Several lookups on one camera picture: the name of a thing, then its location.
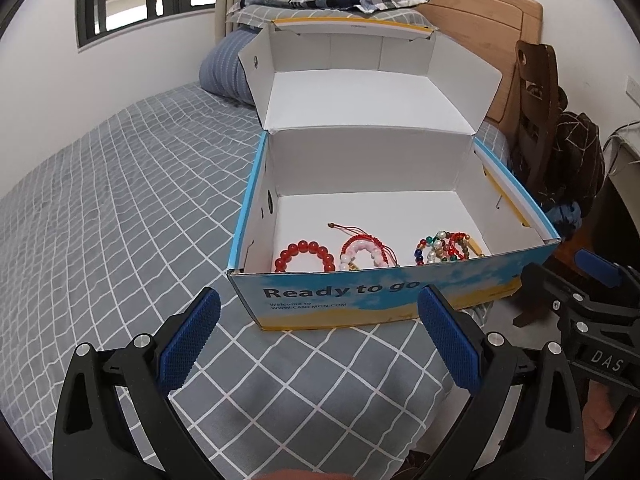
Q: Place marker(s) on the yellow amber bead trinket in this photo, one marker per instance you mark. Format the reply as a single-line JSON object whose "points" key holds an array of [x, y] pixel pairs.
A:
{"points": [[477, 249]]}

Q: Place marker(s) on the grey grid pillow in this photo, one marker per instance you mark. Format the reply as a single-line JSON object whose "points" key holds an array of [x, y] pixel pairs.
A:
{"points": [[260, 14]]}

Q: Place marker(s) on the blue striped bolster pillow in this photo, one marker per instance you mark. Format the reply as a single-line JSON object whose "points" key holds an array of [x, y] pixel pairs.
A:
{"points": [[220, 65]]}

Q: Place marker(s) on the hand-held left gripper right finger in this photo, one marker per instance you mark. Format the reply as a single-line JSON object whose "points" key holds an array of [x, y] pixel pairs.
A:
{"points": [[450, 340]]}

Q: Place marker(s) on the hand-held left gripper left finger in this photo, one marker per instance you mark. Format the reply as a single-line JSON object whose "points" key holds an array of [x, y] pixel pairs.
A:
{"points": [[192, 340]]}

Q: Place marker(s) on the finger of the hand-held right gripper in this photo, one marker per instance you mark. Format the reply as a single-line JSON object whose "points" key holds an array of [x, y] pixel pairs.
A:
{"points": [[542, 285], [597, 266]]}

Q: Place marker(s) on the dark patterned garment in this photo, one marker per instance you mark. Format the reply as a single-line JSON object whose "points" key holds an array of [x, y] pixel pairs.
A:
{"points": [[575, 150]]}

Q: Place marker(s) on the blue cloth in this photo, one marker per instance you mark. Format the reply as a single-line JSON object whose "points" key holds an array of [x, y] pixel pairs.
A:
{"points": [[565, 220]]}

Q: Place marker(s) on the dark desk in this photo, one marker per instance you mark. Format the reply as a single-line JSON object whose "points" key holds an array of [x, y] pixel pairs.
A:
{"points": [[620, 210]]}

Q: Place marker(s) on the blue and yellow cardboard box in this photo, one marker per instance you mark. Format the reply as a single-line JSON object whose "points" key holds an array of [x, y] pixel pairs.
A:
{"points": [[360, 170]]}

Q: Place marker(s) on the person's right hand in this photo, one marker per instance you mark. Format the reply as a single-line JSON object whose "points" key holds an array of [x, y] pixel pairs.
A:
{"points": [[597, 427]]}

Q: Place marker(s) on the wooden headboard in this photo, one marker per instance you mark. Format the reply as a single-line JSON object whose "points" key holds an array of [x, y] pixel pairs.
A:
{"points": [[480, 15]]}

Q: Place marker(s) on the white wall socket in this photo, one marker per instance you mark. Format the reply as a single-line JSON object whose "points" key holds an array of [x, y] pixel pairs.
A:
{"points": [[634, 89]]}

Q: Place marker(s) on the grey grid bed sheet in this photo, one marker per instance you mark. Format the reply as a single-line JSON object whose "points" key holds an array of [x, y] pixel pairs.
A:
{"points": [[125, 210]]}

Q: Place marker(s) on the dark wooden chair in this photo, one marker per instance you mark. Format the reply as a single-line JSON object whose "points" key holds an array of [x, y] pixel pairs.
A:
{"points": [[530, 110]]}

